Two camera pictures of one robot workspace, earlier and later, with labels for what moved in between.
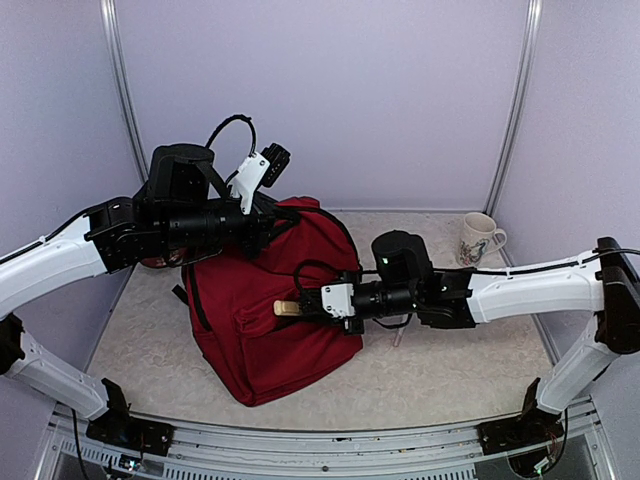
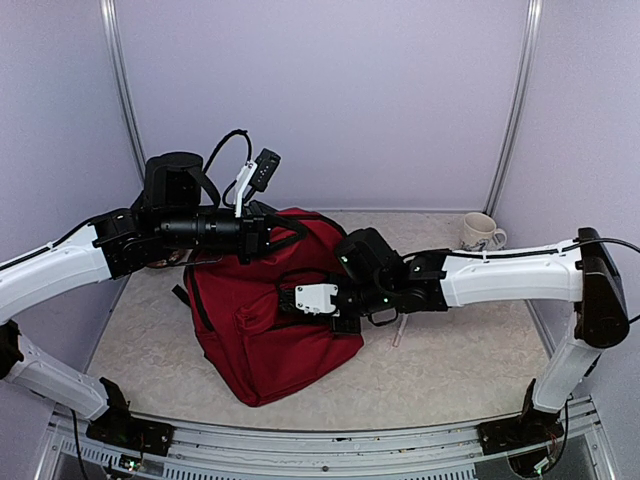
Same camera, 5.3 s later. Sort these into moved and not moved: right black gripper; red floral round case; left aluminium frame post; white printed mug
Moved: right black gripper
Not moved: left aluminium frame post; white printed mug; red floral round case
